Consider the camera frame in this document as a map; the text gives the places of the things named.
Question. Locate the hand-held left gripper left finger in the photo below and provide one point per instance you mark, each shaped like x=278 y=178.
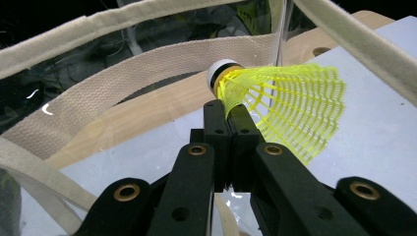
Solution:
x=216 y=131

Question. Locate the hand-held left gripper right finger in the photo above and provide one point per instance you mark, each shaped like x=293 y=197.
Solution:
x=244 y=131

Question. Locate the clear bag with beige trim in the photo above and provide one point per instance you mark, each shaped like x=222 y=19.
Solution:
x=164 y=75

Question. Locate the yellow shuttlecock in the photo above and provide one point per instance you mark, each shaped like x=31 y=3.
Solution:
x=226 y=73

